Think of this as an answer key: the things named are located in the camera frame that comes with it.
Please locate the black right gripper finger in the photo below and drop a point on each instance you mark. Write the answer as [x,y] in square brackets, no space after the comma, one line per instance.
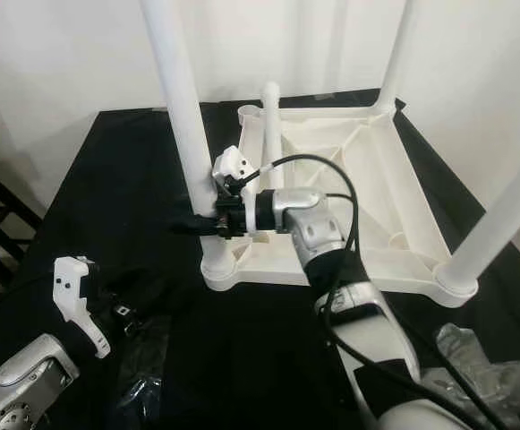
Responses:
[195,226]
[196,201]

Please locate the clear plastic bag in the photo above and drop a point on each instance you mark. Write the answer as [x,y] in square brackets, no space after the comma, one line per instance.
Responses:
[143,376]
[483,367]

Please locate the black tablecloth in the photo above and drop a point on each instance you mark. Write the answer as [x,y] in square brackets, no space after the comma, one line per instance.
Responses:
[116,197]

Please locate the white plastic table top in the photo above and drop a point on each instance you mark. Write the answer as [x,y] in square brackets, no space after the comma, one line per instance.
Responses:
[358,152]

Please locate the black round stool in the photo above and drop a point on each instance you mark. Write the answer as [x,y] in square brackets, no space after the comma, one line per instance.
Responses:
[0,224]

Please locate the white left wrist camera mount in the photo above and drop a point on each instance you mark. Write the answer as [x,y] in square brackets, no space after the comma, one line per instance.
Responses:
[73,287]

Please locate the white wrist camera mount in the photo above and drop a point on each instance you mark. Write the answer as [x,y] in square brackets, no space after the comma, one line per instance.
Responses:
[233,163]
[73,287]

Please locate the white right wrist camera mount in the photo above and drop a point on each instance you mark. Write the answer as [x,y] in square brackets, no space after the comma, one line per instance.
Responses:
[233,163]

